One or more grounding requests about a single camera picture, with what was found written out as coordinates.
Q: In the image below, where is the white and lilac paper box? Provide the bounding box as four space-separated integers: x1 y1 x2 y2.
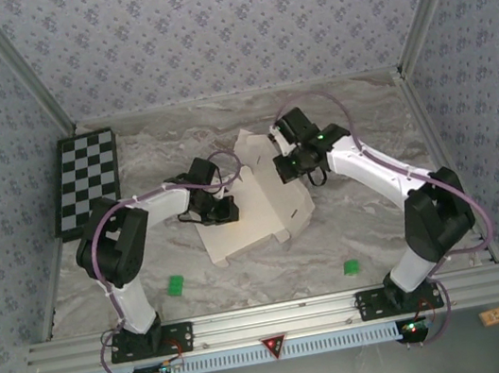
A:
180 119 323 268

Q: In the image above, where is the small green block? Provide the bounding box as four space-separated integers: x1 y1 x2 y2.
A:
164 273 187 299
342 257 362 279

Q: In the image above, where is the black grey checkerboard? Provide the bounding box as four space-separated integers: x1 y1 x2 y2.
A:
39 126 132 245

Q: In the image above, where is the red triangle marker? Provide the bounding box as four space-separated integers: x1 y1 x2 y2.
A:
258 331 291 364

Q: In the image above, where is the small circuit board green light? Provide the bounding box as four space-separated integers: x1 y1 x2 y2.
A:
395 314 441 345

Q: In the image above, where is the small wooden tag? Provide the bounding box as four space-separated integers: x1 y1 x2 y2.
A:
477 307 499 330

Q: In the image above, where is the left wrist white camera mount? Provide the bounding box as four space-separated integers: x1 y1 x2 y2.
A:
209 180 234 204

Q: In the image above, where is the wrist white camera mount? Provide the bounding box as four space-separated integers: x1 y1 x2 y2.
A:
209 180 234 204
267 121 294 156

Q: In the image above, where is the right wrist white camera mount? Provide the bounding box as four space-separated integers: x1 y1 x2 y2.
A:
267 121 294 156

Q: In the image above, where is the aluminium mounting rail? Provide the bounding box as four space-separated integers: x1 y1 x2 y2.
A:
21 263 499 373

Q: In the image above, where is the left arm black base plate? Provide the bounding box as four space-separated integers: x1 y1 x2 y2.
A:
106 319 198 366

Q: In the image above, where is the slotted grey cable duct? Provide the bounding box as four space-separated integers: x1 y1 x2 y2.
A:
81 319 404 373

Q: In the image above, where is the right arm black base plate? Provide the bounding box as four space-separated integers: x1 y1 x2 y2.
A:
353 278 446 323

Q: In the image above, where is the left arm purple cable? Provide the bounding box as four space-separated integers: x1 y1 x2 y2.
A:
68 146 278 373

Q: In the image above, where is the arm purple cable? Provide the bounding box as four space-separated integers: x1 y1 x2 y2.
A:
268 63 499 365
68 146 278 373

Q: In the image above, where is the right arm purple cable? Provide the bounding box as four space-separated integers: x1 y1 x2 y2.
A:
268 63 499 365

